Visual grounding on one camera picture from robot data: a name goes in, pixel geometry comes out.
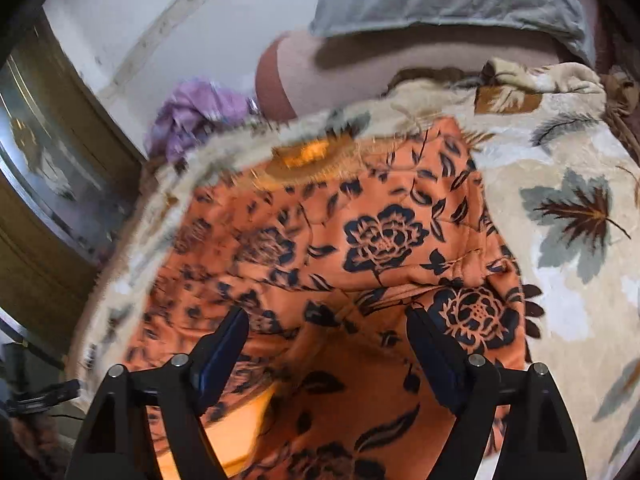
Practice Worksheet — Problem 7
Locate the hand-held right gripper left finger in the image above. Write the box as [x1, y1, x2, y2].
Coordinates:
[65, 306, 250, 480]

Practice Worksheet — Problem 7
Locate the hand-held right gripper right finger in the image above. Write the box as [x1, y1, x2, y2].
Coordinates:
[405, 306, 588, 480]

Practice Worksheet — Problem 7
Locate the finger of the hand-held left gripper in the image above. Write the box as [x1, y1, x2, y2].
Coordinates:
[5, 380, 82, 415]

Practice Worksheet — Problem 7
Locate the orange floral shirt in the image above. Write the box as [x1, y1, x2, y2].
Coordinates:
[120, 117, 543, 480]

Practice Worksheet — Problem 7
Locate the wooden door with etched glass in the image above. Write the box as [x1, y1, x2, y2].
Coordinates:
[0, 10, 148, 361]

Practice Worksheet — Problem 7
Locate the leaf print blanket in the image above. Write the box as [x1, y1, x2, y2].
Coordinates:
[65, 57, 640, 480]

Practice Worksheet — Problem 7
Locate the purple floral cloth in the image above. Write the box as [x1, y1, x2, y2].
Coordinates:
[144, 79, 258, 163]

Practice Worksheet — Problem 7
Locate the brown patterned cloth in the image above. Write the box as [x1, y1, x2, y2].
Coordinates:
[597, 67, 640, 161]

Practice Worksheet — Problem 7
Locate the grey pillow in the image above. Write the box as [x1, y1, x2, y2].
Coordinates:
[309, 0, 598, 66]

